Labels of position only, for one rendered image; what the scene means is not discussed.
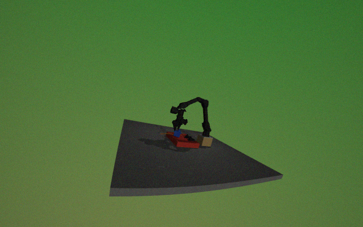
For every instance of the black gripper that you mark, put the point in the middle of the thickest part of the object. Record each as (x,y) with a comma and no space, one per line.
(176,123)

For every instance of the red flat panel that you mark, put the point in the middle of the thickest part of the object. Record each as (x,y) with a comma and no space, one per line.
(183,141)

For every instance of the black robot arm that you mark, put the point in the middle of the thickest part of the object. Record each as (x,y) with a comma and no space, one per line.
(204,103)

